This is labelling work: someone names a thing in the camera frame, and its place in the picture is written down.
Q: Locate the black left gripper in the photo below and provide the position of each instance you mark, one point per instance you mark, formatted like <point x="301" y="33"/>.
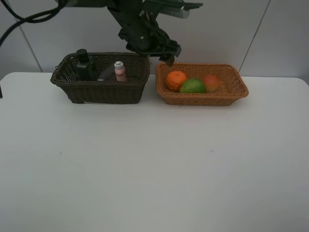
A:
<point x="143" y="34"/>

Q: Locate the orange mandarin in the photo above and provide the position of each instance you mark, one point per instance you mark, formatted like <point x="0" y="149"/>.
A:
<point x="175" y="79"/>

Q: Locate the green lime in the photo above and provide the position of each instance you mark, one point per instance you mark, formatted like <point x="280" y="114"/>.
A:
<point x="193" y="86"/>

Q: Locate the red yellow apple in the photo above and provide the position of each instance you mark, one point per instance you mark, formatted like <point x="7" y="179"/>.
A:
<point x="211" y="83"/>

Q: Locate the pink bottle white cap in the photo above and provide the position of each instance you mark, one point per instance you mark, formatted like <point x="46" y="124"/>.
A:
<point x="120" y="71"/>

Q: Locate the translucent purple plastic cup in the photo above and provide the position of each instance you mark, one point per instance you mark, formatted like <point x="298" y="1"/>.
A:
<point x="107" y="74"/>

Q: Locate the dark green pump bottle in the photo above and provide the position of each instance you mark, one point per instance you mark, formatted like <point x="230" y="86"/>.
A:
<point x="85" y="66"/>

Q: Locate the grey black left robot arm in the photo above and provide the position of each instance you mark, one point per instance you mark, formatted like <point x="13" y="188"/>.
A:
<point x="102" y="4"/>

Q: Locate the light brown wicker basket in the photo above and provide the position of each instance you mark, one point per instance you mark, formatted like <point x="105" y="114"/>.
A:
<point x="231" y="88"/>

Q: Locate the dark brown wicker basket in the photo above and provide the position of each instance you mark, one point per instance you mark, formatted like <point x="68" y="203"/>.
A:
<point x="137" y="70"/>

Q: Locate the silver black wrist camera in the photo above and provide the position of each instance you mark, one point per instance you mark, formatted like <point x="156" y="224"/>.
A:
<point x="174" y="8"/>

